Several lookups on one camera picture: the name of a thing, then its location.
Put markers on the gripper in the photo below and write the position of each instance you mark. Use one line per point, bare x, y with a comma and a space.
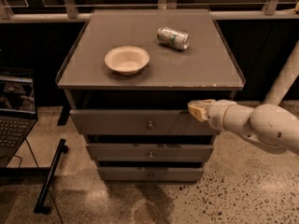
215, 114

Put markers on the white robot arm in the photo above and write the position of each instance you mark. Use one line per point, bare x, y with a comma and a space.
268, 126

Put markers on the grey drawer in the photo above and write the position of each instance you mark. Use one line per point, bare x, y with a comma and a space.
138, 122
149, 152
150, 174

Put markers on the silver green soda can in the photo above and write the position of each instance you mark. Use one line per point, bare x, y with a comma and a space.
172, 38

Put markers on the grey top drawer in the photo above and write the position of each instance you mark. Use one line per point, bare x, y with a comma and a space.
138, 122

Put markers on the metal railing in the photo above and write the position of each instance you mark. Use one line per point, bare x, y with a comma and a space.
25, 11

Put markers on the white paper bowl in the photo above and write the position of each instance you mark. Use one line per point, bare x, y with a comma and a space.
127, 60

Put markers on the grey drawer cabinet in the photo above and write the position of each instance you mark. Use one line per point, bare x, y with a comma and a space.
171, 79

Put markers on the grey bottom drawer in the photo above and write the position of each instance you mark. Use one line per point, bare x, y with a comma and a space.
150, 174

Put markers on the black laptop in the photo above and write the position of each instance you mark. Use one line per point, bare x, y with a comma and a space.
18, 113

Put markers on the grey middle drawer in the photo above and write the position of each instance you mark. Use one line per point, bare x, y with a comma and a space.
149, 152

